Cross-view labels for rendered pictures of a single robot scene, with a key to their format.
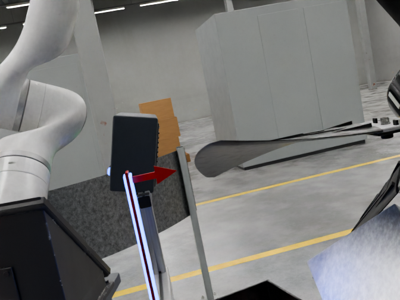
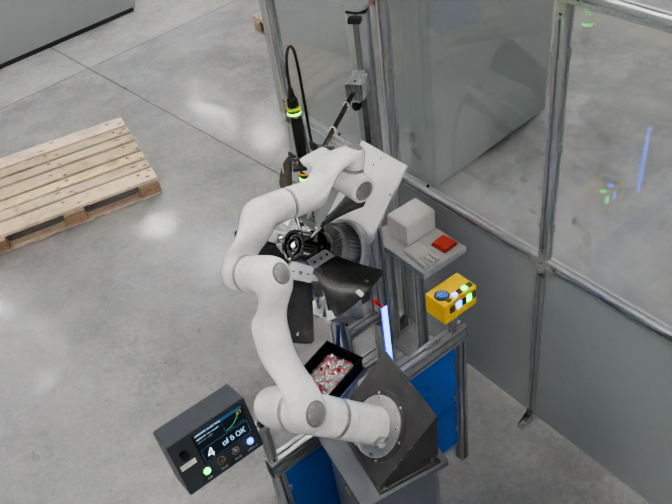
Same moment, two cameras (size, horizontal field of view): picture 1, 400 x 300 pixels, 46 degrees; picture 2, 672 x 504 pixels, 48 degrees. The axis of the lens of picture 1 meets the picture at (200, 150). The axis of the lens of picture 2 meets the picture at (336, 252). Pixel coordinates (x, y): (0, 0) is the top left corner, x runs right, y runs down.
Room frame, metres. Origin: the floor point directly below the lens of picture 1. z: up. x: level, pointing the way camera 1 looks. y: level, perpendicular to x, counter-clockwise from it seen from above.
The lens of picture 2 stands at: (1.51, 1.60, 2.96)
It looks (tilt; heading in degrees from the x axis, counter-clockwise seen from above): 41 degrees down; 243
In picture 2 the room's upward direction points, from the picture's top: 9 degrees counter-clockwise
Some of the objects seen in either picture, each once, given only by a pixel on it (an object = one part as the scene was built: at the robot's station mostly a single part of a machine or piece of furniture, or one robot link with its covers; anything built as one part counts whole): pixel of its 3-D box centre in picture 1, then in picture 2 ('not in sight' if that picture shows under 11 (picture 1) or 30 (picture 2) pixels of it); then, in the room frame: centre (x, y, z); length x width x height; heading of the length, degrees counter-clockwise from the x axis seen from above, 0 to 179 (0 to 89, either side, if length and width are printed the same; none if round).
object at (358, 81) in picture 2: not in sight; (357, 85); (0.15, -0.65, 1.53); 0.10 x 0.07 x 0.09; 40
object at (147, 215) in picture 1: (152, 233); (267, 441); (1.13, 0.15, 0.96); 0.03 x 0.03 x 0.20; 5
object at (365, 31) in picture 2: not in sight; (377, 200); (0.08, -0.71, 0.90); 0.08 x 0.06 x 1.80; 130
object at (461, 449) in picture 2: not in sight; (460, 402); (0.27, 0.08, 0.39); 0.04 x 0.04 x 0.78; 5
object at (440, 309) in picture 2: not in sight; (451, 299); (0.31, 0.08, 1.02); 0.16 x 0.10 x 0.11; 5
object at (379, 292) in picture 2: not in sight; (380, 310); (0.31, -0.41, 0.58); 0.09 x 0.05 x 1.15; 95
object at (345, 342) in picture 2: not in sight; (343, 355); (0.54, -0.39, 0.46); 0.09 x 0.05 x 0.91; 95
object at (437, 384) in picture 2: not in sight; (381, 454); (0.70, 0.12, 0.45); 0.82 x 0.02 x 0.66; 5
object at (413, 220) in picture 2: not in sight; (408, 220); (0.07, -0.49, 0.92); 0.17 x 0.16 x 0.11; 5
